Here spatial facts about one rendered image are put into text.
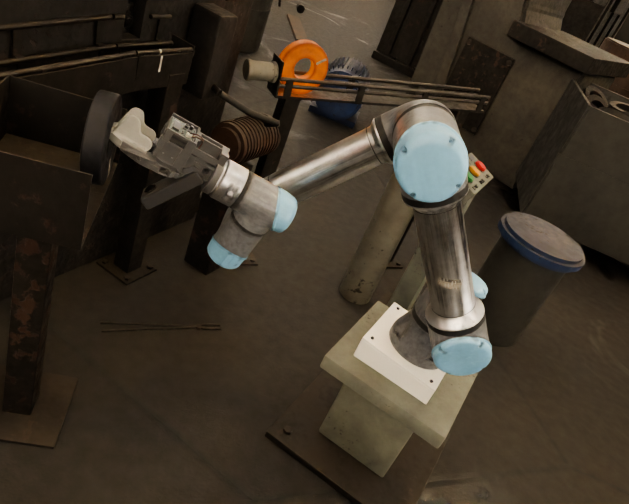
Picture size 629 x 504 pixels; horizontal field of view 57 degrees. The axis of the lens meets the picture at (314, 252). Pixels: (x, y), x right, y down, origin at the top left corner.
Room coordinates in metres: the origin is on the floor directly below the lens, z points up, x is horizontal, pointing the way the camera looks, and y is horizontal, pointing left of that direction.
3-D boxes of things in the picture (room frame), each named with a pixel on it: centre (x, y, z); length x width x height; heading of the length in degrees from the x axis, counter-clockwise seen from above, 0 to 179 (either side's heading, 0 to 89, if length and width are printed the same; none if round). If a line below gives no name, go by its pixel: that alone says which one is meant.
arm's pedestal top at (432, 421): (1.14, -0.32, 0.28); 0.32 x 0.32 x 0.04; 72
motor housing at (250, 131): (1.62, 0.32, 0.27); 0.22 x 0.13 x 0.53; 161
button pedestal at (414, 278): (1.76, -0.36, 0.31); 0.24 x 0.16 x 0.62; 161
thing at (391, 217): (1.78, -0.20, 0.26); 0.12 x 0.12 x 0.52
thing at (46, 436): (0.80, 0.47, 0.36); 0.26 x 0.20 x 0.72; 16
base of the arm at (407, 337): (1.14, -0.32, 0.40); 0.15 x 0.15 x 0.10
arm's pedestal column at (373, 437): (1.14, -0.32, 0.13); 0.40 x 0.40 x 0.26; 72
